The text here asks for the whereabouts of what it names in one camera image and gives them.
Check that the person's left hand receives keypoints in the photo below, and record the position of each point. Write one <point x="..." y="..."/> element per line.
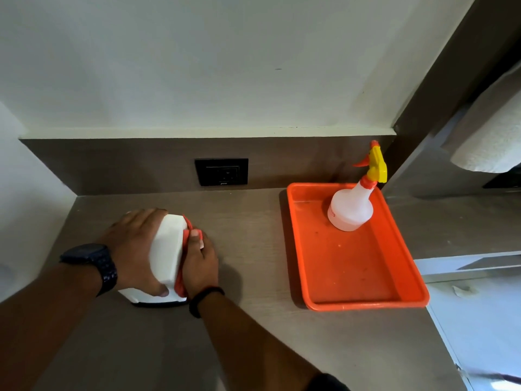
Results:
<point x="130" y="248"/>

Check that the person's right hand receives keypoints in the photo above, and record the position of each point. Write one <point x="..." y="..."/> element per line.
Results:
<point x="200" y="264"/>

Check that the person's right thumb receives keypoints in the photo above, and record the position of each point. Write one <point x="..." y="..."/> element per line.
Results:
<point x="195" y="241"/>

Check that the person's left thumb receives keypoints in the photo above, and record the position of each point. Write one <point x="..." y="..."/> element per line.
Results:
<point x="156" y="285"/>

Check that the orange cleaning cloth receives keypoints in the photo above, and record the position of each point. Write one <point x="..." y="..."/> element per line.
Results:
<point x="182" y="256"/>

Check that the white box-shaped appliance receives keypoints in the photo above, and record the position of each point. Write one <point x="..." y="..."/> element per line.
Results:
<point x="165" y="260"/>

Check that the person's right forearm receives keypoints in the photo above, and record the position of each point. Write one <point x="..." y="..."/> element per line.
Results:
<point x="252" y="342"/>

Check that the person's left forearm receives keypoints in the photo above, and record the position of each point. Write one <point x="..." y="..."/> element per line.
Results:
<point x="44" y="321"/>

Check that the black wristband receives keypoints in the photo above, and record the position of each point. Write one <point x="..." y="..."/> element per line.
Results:
<point x="203" y="299"/>

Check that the black wristwatch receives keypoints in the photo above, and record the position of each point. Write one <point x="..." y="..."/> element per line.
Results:
<point x="94" y="262"/>

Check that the orange plastic tray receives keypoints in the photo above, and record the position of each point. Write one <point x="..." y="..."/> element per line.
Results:
<point x="354" y="248"/>

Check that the white spray bottle yellow trigger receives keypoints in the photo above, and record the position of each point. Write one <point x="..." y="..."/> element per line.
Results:
<point x="352" y="205"/>

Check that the white paper towel roll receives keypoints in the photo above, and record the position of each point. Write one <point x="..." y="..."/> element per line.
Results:
<point x="486" y="130"/>

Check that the black wall power socket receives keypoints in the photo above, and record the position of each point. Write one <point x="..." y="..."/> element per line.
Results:
<point x="222" y="172"/>

